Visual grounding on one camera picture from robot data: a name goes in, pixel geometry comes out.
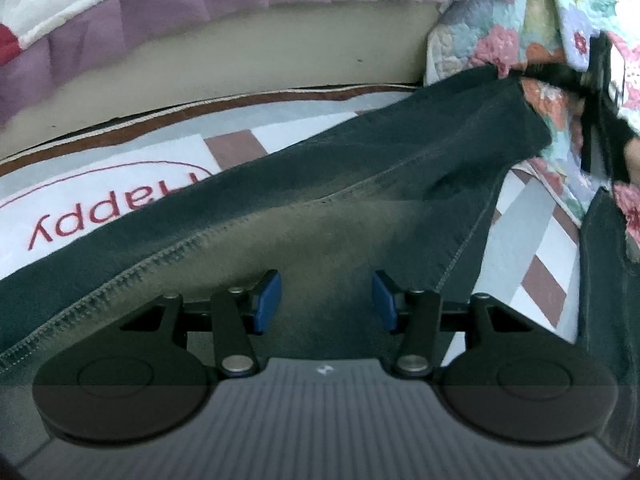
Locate white bear-print quilt purple ruffle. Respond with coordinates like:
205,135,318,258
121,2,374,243
0,0,551,128

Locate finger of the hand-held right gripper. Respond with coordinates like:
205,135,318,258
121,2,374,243
519,61,588,93

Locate dark denim jeans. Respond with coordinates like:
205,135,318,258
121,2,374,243
0,66,640,441

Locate floral patchwork quilt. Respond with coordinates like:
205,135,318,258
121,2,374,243
424,0,640,256

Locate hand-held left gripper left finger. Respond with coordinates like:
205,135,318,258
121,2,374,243
119,268,283,379

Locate checked bed mat brown border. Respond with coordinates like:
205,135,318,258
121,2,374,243
0,84,583,346

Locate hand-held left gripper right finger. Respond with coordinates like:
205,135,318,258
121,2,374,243
372,268,537,379

